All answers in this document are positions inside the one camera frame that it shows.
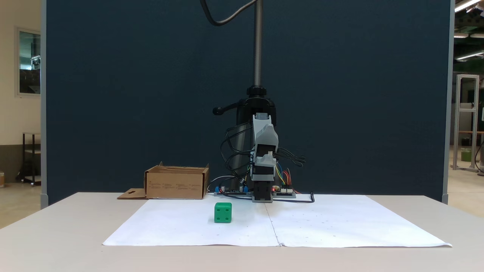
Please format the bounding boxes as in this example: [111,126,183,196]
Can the green die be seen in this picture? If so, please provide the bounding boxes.
[214,202,232,223]

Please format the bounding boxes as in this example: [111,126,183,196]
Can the blue circuit board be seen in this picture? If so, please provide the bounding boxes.
[214,185,251,197]

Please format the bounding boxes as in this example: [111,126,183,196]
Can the brown cardboard box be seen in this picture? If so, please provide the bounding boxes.
[117,162,209,200]

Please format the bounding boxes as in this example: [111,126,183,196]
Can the white paper sheet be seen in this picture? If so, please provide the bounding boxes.
[265,195,452,248]
[103,199,280,247]

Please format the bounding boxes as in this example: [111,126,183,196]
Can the dark blue partition panel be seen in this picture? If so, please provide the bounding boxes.
[41,0,454,208]

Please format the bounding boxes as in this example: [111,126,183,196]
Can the black shelf cart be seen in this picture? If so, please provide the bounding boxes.
[16,132,41,186]

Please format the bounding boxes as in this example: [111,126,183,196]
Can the black motor wire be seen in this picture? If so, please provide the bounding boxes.
[222,151,252,184]
[220,127,253,178]
[278,147,306,167]

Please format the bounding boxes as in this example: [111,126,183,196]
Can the thin grey cable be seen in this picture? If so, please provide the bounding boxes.
[207,175,228,193]

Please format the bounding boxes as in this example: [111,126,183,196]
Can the circuit board with coloured wires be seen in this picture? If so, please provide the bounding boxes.
[272,186,296,198]

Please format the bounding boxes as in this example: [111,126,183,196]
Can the thick black cable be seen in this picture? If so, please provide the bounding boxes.
[273,192,315,204]

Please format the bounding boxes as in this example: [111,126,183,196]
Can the grey camera cable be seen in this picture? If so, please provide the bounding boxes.
[200,0,258,26]

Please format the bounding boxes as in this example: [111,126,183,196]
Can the aluminium profile frame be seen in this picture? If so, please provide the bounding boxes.
[453,74,480,173]

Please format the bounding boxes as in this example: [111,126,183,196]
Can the wall window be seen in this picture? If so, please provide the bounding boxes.
[16,28,41,97]

